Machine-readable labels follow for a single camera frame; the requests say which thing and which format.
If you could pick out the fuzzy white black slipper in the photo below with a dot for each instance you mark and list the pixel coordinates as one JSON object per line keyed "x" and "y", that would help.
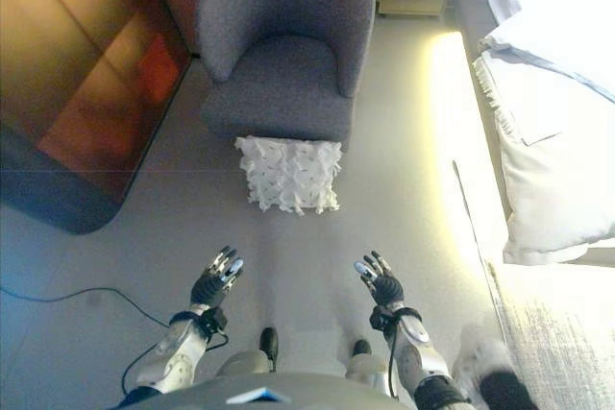
{"x": 499, "y": 376}

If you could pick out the grey fabric armchair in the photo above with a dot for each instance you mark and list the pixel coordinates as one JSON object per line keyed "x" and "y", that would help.
{"x": 283, "y": 69}

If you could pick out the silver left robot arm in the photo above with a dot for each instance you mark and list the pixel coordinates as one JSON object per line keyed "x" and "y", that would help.
{"x": 175, "y": 357}

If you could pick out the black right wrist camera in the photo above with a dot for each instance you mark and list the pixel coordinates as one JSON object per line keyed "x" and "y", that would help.
{"x": 377, "y": 320}

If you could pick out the white fringed cushion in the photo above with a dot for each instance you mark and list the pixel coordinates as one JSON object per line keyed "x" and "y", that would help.
{"x": 288, "y": 175}

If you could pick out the silver right robot leg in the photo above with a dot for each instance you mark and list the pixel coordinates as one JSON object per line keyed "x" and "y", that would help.
{"x": 362, "y": 364}

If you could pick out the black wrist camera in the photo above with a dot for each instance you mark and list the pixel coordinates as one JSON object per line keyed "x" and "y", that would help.
{"x": 214, "y": 320}
{"x": 377, "y": 320}

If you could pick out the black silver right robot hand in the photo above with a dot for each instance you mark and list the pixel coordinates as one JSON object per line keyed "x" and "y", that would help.
{"x": 386, "y": 287}

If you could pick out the glossy brown wooden cabinet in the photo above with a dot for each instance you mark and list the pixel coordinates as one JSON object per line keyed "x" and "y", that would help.
{"x": 72, "y": 93}

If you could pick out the grey textured rug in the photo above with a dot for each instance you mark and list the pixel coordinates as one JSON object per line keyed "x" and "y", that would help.
{"x": 567, "y": 347}

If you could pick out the silver robot leg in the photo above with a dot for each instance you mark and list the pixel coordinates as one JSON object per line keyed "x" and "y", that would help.
{"x": 245, "y": 362}
{"x": 362, "y": 364}

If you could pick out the silver robot torso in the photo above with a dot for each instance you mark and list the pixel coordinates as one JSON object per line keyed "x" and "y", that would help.
{"x": 202, "y": 393}

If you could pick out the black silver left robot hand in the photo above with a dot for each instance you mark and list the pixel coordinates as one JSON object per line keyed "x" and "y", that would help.
{"x": 207, "y": 287}

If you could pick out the silver left robot leg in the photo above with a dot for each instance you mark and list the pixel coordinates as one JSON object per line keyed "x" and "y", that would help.
{"x": 245, "y": 362}

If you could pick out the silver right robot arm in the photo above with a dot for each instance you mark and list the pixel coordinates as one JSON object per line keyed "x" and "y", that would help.
{"x": 423, "y": 357}

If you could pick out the bed with white linen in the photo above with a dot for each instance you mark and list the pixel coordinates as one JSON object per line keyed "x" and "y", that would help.
{"x": 552, "y": 45}

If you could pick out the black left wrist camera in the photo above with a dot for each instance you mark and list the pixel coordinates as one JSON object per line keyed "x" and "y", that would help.
{"x": 214, "y": 320}

